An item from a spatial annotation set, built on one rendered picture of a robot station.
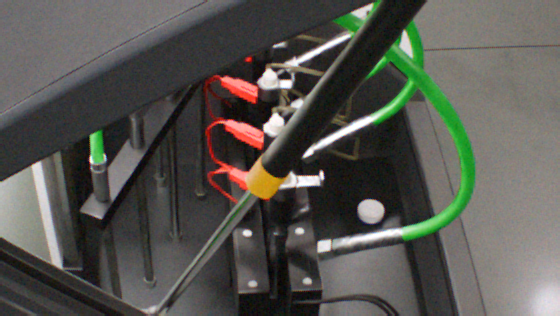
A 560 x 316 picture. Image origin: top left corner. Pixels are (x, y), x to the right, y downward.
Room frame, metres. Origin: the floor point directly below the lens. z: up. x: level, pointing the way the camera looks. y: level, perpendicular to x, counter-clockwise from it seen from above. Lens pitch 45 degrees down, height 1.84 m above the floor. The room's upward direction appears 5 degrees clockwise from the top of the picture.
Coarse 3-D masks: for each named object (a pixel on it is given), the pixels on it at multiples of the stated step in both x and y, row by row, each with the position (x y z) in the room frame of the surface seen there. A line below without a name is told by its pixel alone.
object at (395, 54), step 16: (352, 16) 0.59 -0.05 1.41; (400, 48) 0.59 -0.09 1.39; (400, 64) 0.58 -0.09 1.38; (416, 64) 0.58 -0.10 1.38; (416, 80) 0.57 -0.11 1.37; (432, 80) 0.58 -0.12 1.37; (432, 96) 0.57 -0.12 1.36; (448, 112) 0.57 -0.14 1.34; (448, 128) 0.56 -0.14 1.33; (464, 128) 0.57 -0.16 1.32; (96, 144) 0.65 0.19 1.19; (464, 144) 0.56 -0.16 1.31; (96, 160) 0.65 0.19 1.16; (464, 160) 0.56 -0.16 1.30; (464, 176) 0.56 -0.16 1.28; (464, 192) 0.56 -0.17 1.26; (448, 208) 0.56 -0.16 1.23; (464, 208) 0.56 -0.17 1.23; (416, 224) 0.57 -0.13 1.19; (432, 224) 0.56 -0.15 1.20; (448, 224) 0.56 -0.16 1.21
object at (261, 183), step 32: (384, 0) 0.37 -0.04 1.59; (416, 0) 0.36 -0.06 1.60; (384, 32) 0.36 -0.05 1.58; (352, 64) 0.36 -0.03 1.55; (320, 96) 0.36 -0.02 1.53; (288, 128) 0.36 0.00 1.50; (320, 128) 0.36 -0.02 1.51; (288, 160) 0.36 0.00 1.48; (256, 192) 0.35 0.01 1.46; (224, 224) 0.36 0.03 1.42
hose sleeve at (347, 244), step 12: (384, 228) 0.58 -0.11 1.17; (396, 228) 0.58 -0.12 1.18; (336, 240) 0.59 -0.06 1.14; (348, 240) 0.58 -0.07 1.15; (360, 240) 0.58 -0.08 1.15; (372, 240) 0.58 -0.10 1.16; (384, 240) 0.57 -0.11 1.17; (396, 240) 0.57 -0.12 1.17; (336, 252) 0.58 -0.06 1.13; (348, 252) 0.58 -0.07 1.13
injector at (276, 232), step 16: (288, 192) 0.68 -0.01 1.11; (272, 208) 0.68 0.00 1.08; (288, 208) 0.68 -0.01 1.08; (304, 208) 0.69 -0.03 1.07; (272, 224) 0.68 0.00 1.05; (288, 224) 0.68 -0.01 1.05; (272, 240) 0.68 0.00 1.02; (272, 256) 0.68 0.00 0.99; (272, 272) 0.68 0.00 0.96; (272, 288) 0.68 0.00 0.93
